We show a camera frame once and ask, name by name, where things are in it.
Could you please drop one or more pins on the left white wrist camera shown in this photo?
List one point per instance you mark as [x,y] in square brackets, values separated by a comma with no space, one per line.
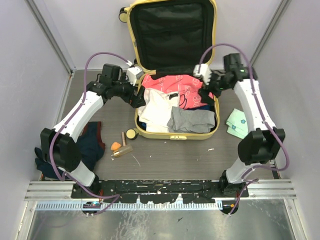
[134,73]

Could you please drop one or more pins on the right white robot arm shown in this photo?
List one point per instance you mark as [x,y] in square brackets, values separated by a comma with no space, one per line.
[263,140]

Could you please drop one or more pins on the grey cloth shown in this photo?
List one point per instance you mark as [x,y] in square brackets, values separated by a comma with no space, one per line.
[197,121]

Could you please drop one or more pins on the blue garment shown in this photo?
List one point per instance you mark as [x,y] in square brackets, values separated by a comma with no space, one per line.
[143,125]

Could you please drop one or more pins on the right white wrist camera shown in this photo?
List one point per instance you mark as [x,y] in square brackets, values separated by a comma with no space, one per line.
[203,73]

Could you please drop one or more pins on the pink patterned garment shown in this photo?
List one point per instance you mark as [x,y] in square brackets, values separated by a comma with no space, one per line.
[186,85]

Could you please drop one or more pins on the brown lipstick tube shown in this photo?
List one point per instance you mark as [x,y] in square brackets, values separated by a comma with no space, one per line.
[123,137]

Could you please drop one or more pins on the white t-shirt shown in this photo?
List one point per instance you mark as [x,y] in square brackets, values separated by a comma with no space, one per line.
[157,110]

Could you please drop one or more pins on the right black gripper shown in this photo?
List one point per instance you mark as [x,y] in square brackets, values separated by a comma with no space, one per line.
[204,93]

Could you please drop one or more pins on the orange makeup sponge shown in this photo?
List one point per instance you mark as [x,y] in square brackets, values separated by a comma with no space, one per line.
[115,146]

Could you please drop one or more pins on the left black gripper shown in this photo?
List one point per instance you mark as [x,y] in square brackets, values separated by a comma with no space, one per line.
[138,100]

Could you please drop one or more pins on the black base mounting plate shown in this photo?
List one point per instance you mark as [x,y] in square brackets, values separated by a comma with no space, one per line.
[167,191]

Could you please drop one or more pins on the amber perfume bottle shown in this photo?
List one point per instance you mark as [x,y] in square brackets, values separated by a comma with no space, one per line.
[122,151]

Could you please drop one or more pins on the yellow hard-shell suitcase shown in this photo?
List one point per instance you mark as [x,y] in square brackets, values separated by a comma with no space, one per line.
[170,37]

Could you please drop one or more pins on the aluminium rail frame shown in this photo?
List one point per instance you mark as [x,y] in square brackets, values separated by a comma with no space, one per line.
[66,190]

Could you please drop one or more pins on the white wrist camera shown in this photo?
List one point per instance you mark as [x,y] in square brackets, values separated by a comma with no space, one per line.
[134,73]
[203,73]

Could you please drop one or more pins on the dark navy maroon garment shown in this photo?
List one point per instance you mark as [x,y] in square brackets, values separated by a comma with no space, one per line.
[91,147]

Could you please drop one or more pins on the grey slotted cable duct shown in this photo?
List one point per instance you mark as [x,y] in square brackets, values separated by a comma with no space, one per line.
[81,205]

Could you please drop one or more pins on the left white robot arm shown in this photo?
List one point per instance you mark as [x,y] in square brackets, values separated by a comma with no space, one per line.
[59,144]

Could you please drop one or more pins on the mint green cloth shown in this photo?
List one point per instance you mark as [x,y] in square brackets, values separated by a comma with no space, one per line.
[237,124]

